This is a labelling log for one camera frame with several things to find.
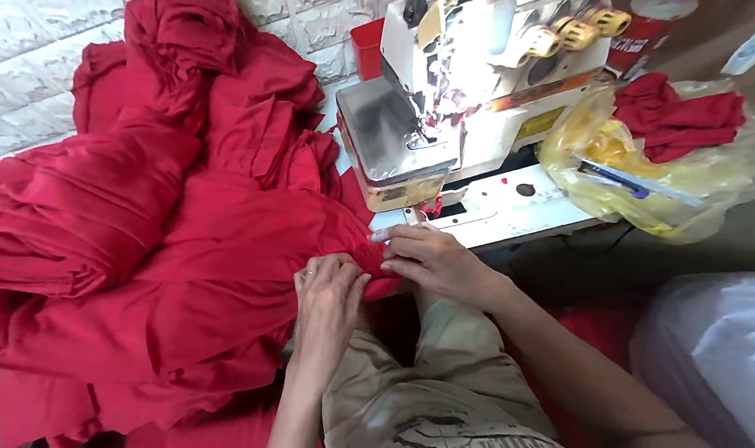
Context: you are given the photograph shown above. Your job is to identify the white sewing table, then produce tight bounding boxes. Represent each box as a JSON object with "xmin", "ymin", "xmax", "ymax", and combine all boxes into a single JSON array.
[{"xmin": 318, "ymin": 75, "xmax": 605, "ymax": 251}]

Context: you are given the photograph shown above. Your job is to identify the crumpled red cloth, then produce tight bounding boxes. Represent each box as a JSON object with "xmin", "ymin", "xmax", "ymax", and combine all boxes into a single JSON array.
[{"xmin": 613, "ymin": 72, "xmax": 747, "ymax": 165}]

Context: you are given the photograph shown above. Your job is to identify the yellow translucent plastic bag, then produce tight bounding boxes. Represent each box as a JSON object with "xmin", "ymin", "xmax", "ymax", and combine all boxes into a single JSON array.
[{"xmin": 537, "ymin": 79, "xmax": 755, "ymax": 245}]

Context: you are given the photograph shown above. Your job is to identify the person's right forearm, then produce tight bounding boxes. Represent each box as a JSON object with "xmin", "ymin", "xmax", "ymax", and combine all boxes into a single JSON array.
[{"xmin": 482, "ymin": 274, "xmax": 714, "ymax": 448}]

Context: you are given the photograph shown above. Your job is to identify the person's left forearm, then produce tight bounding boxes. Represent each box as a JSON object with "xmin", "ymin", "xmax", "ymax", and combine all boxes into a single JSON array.
[{"xmin": 267, "ymin": 330, "xmax": 352, "ymax": 448}]

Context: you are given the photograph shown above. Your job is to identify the pile of red fabric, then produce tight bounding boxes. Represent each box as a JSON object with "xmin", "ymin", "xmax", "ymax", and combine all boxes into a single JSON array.
[{"xmin": 0, "ymin": 0, "xmax": 375, "ymax": 448}]

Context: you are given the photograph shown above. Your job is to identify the red container with white print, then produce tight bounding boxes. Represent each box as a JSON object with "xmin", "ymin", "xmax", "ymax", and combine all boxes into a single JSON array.
[{"xmin": 604, "ymin": 0, "xmax": 699, "ymax": 80}]

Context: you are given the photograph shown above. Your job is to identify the thin black cable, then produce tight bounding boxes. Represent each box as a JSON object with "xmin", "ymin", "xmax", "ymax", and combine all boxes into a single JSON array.
[{"xmin": 561, "ymin": 224, "xmax": 636, "ymax": 258}]

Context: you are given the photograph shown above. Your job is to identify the person's legs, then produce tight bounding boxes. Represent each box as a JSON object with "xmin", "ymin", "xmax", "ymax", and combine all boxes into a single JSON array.
[{"xmin": 321, "ymin": 286, "xmax": 565, "ymax": 448}]

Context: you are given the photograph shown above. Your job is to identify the dark red fabric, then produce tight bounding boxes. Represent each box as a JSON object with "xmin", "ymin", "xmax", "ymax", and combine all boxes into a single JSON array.
[{"xmin": 508, "ymin": 302, "xmax": 653, "ymax": 448}]

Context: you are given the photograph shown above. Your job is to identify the red garment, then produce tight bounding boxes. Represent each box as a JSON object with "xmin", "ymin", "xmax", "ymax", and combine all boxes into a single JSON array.
[{"xmin": 91, "ymin": 168, "xmax": 403, "ymax": 383}]

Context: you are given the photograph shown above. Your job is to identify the large white plastic bag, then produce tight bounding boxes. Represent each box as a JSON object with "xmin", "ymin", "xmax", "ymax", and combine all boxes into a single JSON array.
[{"xmin": 629, "ymin": 270, "xmax": 755, "ymax": 448}]

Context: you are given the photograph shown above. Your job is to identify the red plastic bin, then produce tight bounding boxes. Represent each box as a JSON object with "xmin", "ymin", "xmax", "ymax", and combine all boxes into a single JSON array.
[{"xmin": 350, "ymin": 17, "xmax": 386, "ymax": 82}]

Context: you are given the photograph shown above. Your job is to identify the blue-handled tool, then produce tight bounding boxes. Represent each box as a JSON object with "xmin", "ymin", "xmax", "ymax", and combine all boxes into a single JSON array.
[{"xmin": 575, "ymin": 156, "xmax": 704, "ymax": 208}]

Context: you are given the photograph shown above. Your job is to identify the white sewing machine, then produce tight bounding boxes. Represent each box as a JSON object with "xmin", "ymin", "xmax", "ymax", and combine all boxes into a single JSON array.
[{"xmin": 335, "ymin": 0, "xmax": 631, "ymax": 215}]

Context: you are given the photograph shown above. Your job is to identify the pale blue-white object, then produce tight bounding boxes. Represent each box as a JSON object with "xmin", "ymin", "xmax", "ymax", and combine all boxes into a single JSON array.
[{"xmin": 720, "ymin": 22, "xmax": 755, "ymax": 77}]

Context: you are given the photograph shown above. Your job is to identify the person's right hand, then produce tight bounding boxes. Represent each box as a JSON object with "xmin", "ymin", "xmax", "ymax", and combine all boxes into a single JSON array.
[{"xmin": 370, "ymin": 223, "xmax": 504, "ymax": 311}]

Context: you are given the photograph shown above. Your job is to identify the person's left hand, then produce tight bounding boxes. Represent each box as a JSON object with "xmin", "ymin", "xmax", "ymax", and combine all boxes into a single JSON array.
[{"xmin": 293, "ymin": 252, "xmax": 372, "ymax": 342}]

